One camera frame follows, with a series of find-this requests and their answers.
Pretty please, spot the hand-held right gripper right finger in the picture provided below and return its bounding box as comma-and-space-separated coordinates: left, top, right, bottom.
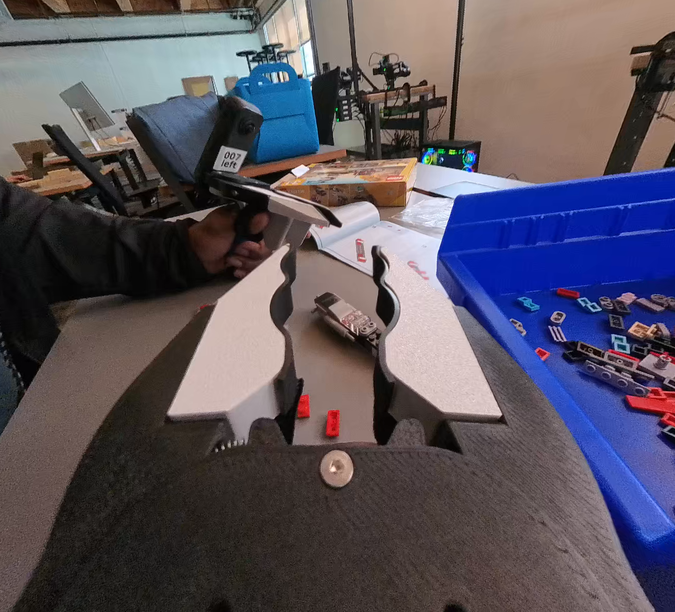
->
371, 245, 503, 445

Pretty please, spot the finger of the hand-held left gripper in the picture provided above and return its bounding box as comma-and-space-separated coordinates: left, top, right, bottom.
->
263, 198, 333, 251

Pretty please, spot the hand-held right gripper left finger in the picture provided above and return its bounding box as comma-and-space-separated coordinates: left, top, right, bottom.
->
167, 244, 304, 444

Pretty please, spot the grey black toy brick model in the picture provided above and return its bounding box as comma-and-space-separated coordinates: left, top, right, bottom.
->
311, 293, 383, 357

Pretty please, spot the blue bin with teal bricks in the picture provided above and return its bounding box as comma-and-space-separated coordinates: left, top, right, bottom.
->
437, 168, 675, 612

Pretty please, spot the pile of colourful toy bricks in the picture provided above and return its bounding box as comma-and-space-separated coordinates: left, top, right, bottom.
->
509, 287, 675, 441

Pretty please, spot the person's left forearm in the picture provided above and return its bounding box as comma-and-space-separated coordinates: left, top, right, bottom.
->
0, 177, 212, 307

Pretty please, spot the grey desk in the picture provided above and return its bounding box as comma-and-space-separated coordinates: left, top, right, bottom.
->
0, 164, 533, 612

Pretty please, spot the person's left hand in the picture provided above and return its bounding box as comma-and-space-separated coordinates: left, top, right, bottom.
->
187, 206, 275, 279

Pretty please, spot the blue fabric chair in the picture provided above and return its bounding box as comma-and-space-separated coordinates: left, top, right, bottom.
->
127, 92, 233, 212

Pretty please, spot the toy brick instruction booklet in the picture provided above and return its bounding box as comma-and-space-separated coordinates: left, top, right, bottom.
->
310, 202, 446, 283

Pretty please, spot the bright blue carry bag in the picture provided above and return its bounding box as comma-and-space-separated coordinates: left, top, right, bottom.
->
232, 63, 321, 164

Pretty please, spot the wooden table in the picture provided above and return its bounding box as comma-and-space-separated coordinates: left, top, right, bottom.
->
232, 147, 349, 180

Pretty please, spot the yellow toy brick box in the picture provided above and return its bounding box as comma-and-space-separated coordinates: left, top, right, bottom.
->
278, 158, 418, 208

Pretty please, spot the black monitor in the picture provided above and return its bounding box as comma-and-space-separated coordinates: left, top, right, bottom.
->
311, 66, 342, 146

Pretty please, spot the clear plastic bag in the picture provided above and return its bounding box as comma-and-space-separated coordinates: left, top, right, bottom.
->
390, 195, 455, 238

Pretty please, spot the wooden equipment bench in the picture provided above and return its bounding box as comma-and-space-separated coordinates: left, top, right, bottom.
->
359, 53, 449, 159

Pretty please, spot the computer with rainbow fans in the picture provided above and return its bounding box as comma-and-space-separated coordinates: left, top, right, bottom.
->
420, 140, 482, 173

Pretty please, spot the wooden workbench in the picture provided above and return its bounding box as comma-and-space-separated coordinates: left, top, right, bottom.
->
11, 137, 138, 197

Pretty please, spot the black metal pole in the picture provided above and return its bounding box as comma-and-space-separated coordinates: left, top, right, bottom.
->
448, 0, 471, 143
342, 0, 370, 96

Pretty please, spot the black metal stand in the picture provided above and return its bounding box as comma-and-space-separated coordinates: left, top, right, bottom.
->
604, 32, 675, 175

